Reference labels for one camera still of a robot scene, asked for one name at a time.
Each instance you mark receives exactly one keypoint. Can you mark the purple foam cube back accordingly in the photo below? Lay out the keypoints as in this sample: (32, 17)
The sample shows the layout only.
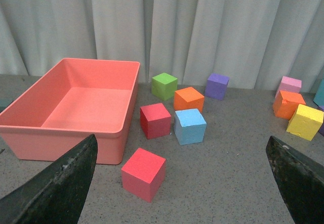
(216, 86)

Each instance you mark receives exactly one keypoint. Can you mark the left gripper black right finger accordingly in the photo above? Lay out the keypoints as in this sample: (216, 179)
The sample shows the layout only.
(299, 180)

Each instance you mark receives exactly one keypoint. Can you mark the bright red foam cube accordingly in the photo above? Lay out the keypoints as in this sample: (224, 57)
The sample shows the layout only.
(143, 174)

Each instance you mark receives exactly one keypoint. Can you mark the dark red foam cube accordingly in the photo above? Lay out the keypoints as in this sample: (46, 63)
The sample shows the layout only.
(155, 120)

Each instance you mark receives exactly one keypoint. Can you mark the orange foam cube right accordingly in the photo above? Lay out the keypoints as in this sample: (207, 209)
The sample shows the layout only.
(286, 103)

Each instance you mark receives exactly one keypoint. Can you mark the cyan plastic bin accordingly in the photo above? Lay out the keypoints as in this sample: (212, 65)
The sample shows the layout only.
(319, 96)

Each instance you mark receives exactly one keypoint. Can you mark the pink plastic bin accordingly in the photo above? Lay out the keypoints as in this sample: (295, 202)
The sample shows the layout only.
(74, 99)

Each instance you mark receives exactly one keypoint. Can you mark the orange foam cube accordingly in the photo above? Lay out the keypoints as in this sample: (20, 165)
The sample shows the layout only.
(188, 98)
(286, 103)

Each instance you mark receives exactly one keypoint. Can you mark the grey curtain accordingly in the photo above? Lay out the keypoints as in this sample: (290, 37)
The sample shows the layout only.
(254, 42)

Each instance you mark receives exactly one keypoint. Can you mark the light blue foam cube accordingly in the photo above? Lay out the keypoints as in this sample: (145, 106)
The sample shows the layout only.
(189, 126)

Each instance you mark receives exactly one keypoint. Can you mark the yellow foam cube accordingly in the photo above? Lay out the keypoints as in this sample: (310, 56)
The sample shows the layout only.
(305, 122)

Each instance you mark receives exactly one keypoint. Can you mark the green foam cube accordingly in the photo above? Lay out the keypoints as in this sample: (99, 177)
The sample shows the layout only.
(163, 86)

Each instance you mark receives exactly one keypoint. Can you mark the pink foam cube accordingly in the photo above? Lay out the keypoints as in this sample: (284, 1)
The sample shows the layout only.
(289, 84)

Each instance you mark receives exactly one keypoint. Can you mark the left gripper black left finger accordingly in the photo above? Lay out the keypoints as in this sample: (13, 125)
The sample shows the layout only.
(57, 194)

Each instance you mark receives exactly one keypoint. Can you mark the orange foam cube centre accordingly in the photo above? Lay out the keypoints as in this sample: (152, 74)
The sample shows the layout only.
(188, 98)

